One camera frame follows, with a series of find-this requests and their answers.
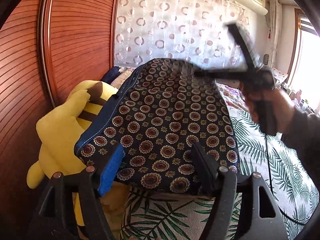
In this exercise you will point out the wooden slatted wardrobe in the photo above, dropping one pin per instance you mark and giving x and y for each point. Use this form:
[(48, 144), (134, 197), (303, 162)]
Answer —
[(47, 48)]

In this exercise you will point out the navy patterned satin pajama top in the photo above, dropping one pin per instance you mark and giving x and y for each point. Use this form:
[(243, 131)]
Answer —
[(156, 115)]

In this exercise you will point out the navy blue blanket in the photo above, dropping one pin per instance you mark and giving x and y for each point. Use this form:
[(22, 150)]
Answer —
[(111, 75)]

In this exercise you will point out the wooden framed window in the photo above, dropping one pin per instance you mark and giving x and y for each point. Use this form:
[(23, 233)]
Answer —
[(304, 67)]

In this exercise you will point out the sheer circle-pattern curtain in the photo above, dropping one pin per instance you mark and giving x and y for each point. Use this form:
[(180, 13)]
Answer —
[(190, 30)]

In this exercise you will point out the floral leaf print bedspread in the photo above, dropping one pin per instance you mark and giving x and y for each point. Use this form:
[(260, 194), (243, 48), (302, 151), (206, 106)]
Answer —
[(259, 216)]

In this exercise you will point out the yellow plush toy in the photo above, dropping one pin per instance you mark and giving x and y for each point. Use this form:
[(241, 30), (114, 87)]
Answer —
[(62, 127)]

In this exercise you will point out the person's right hand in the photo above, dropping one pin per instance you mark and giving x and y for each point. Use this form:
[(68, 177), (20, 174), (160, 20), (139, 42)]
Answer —
[(283, 107)]

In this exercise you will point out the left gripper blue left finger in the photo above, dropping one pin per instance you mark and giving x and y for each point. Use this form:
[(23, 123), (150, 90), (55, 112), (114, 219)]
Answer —
[(109, 168)]

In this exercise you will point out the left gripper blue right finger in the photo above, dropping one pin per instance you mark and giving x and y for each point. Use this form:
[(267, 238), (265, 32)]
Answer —
[(206, 168)]

